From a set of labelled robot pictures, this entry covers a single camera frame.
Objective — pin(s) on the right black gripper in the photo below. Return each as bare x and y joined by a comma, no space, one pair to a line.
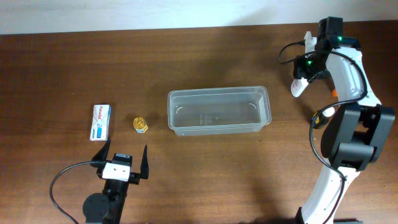
300,70

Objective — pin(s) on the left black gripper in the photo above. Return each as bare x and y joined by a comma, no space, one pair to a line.
134,178

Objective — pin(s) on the white spray bottle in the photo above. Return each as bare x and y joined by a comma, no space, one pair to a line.
298,86

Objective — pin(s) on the orange tube white cap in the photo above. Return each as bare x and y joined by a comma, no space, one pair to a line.
334,93

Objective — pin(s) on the dark bottle white cap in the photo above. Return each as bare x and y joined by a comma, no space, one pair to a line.
323,118

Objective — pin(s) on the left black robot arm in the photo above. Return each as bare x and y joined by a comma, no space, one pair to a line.
107,206

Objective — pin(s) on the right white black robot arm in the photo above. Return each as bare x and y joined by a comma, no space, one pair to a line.
356,127

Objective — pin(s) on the clear plastic container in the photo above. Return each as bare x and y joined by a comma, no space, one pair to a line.
210,111

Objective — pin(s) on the white Panadol medicine box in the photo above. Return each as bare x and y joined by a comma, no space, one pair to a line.
99,130

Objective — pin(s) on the small gold lid jar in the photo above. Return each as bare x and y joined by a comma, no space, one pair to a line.
140,125

